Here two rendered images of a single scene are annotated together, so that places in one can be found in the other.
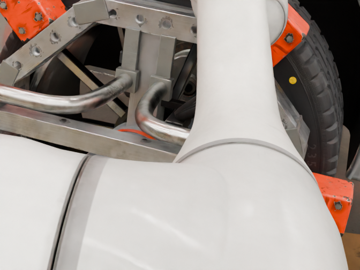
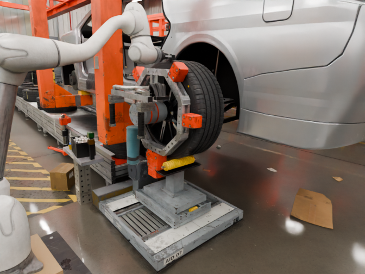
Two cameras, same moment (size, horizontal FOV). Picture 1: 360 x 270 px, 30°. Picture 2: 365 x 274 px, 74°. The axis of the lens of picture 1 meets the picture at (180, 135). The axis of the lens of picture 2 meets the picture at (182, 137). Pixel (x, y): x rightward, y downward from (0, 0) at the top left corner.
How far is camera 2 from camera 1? 1.01 m
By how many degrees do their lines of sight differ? 34
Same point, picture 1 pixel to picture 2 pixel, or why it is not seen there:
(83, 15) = (144, 73)
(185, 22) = (159, 70)
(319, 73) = (197, 85)
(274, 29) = (138, 54)
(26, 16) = (136, 75)
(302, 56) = (190, 79)
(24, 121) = (118, 92)
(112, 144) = (128, 94)
